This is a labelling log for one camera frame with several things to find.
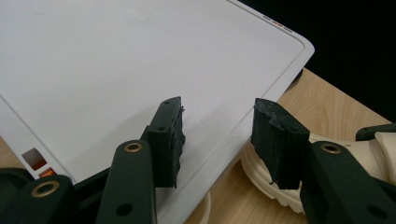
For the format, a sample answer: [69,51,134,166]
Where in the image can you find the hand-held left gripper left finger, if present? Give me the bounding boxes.
[141,96,186,189]

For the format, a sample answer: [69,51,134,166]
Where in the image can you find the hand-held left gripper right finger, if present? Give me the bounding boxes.
[250,97,311,190]

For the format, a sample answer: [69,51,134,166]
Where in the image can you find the cream shoe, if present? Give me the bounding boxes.
[241,122,396,216]

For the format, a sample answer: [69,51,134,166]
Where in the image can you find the white shoe rack orange legs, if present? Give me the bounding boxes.
[0,0,316,224]

